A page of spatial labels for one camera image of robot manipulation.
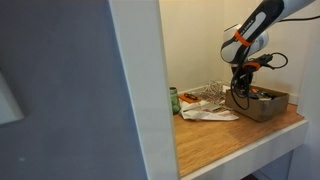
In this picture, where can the green glass jar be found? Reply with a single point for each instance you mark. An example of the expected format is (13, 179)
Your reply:
(175, 100)

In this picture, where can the orange black tools in box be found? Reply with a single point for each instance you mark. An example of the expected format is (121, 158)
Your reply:
(260, 95)

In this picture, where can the white flat box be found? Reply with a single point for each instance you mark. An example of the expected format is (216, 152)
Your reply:
(202, 105)

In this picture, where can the orange card with black item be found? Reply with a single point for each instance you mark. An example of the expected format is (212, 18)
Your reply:
(189, 98)

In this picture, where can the brown cardboard box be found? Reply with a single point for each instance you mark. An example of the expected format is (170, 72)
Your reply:
(258, 110)

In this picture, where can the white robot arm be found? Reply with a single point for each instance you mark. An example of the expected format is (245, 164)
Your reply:
(243, 40)

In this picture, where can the white plastic bag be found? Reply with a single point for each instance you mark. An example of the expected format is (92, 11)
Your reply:
(224, 115)

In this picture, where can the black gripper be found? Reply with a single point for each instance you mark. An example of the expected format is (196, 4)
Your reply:
(242, 78)

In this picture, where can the white vertical pillar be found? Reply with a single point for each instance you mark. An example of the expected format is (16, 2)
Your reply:
(139, 35)

